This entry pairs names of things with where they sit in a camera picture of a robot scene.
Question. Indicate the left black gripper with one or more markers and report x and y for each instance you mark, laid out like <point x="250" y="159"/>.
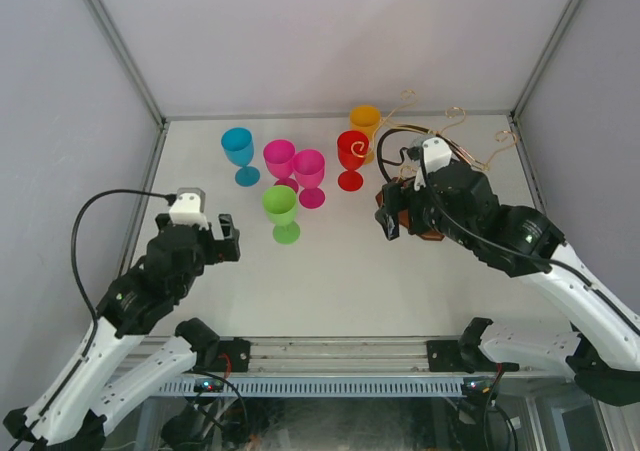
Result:
<point x="222" y="248"/>

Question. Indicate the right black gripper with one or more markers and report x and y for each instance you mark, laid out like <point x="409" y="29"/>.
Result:
<point x="402" y="196"/>

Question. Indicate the gold wire wine glass rack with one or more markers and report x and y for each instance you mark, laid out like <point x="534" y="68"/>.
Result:
<point x="400" y="171"/>

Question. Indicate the green plastic wine glass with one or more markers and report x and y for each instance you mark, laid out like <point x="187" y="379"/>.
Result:
<point x="280" y="206"/>

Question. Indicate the pink wine glass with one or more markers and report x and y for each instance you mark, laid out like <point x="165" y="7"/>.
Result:
<point x="309" y="171"/>
<point x="278" y="155"/>

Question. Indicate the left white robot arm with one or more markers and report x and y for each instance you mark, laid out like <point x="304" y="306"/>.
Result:
<point x="82" y="405"/>

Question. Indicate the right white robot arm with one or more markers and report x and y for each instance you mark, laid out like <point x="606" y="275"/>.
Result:
<point x="600" y="353"/>

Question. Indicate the red plastic wine glass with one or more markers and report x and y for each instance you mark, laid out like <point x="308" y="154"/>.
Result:
<point x="350" y="163"/>

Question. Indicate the orange plastic wine glass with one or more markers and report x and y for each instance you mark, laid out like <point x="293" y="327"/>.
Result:
<point x="367" y="119"/>

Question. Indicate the blue plastic wine glass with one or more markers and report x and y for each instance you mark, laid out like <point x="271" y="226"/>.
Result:
<point x="238" y="146"/>

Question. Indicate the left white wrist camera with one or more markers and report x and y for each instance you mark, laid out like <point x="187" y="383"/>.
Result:
<point x="188" y="208"/>

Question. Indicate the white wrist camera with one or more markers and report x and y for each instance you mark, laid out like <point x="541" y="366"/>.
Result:
<point x="188" y="208"/>
<point x="428" y="155"/>

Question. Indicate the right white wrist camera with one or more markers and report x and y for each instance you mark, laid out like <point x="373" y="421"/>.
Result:
<point x="428" y="155"/>

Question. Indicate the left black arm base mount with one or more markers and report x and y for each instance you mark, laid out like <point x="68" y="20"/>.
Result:
<point x="229" y="356"/>

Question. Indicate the aluminium front rail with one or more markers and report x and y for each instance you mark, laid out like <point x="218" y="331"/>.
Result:
<point x="340" y="353"/>

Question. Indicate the grey slotted cable duct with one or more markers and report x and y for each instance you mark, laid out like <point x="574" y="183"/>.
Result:
<point x="312" y="387"/>

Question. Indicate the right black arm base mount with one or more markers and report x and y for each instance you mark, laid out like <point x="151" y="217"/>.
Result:
<point x="447" y="355"/>

